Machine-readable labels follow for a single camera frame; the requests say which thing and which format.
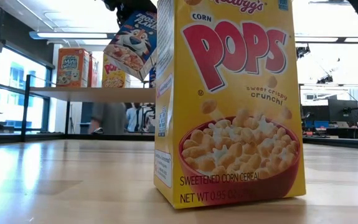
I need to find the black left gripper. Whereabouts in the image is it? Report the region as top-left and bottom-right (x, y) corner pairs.
(102, 0), (158, 28)

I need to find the yellow Corn Pops cereal box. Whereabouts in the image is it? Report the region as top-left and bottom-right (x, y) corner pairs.
(153, 0), (307, 210)
(101, 52), (132, 89)

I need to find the long ceiling light fixture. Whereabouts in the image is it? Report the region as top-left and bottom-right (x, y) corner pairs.
(294, 35), (358, 44)
(29, 30), (117, 40)

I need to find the person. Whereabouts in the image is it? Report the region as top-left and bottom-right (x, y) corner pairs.
(88, 102), (127, 135)
(125, 103), (143, 133)

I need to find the dark office desk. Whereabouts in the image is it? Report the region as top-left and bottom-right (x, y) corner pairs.
(79, 101), (94, 135)

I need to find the ceiling track fixture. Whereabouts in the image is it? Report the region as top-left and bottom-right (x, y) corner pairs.
(308, 0), (354, 6)

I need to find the blue bin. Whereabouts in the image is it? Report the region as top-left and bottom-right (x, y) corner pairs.
(302, 119), (331, 130)

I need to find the black computer monitor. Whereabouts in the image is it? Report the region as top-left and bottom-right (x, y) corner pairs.
(327, 98), (358, 126)

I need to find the dark window frame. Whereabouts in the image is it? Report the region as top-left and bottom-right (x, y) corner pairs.
(0, 46), (57, 135)

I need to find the black aluminium rig frame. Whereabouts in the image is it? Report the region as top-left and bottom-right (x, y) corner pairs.
(0, 133), (358, 151)

